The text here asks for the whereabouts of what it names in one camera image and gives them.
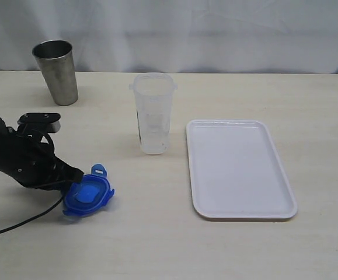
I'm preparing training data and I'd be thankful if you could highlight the clear plastic tall container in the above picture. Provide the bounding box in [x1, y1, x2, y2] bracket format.
[130, 72, 177, 155]

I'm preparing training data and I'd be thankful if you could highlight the white backdrop curtain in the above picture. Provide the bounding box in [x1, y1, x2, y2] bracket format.
[0, 1, 338, 74]

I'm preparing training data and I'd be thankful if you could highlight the black braided cable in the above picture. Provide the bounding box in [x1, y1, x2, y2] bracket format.
[0, 131, 79, 236]

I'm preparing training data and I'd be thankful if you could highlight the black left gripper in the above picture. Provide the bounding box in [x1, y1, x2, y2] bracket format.
[0, 131, 84, 193]

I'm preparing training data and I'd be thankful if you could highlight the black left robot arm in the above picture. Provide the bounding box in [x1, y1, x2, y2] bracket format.
[0, 113, 83, 193]

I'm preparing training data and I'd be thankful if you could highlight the white rectangular tray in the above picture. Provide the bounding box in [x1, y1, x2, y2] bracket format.
[186, 120, 298, 221]

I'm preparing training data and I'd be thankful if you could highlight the stainless steel cup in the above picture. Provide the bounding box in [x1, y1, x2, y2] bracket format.
[32, 40, 78, 106]

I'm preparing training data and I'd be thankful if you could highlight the blue clip-lock lid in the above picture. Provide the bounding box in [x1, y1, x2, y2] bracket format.
[61, 163, 115, 223]

